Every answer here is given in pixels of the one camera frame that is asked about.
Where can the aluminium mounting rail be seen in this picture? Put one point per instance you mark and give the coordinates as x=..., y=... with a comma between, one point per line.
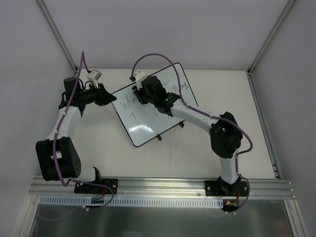
x=174, y=188

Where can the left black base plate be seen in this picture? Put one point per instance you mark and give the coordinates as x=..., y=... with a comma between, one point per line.
x=102, y=186

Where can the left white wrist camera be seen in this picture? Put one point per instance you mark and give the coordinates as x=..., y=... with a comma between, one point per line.
x=93, y=77

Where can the white slotted cable duct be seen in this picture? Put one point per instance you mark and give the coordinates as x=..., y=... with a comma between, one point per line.
x=134, y=201

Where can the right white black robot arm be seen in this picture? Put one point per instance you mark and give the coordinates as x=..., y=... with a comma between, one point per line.
x=225, y=138

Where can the white whiteboard black frame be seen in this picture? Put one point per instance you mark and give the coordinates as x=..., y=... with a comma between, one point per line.
x=144, y=122

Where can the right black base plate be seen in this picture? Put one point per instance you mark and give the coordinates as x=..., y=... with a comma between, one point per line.
x=212, y=188

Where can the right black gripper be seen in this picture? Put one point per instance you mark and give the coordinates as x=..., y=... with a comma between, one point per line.
x=140, y=95

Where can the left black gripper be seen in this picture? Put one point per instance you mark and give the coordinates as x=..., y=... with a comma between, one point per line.
x=100, y=94

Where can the left aluminium frame post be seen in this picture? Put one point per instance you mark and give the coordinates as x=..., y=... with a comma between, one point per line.
x=57, y=35

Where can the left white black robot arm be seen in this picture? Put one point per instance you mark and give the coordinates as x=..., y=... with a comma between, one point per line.
x=58, y=158

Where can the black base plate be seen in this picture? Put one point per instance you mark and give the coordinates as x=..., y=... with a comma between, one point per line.
x=212, y=188
x=102, y=186

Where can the aluminium frame post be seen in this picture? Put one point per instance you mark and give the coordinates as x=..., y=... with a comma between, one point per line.
x=57, y=35
x=272, y=33

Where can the right aluminium frame post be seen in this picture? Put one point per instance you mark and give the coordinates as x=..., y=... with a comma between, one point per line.
x=272, y=33

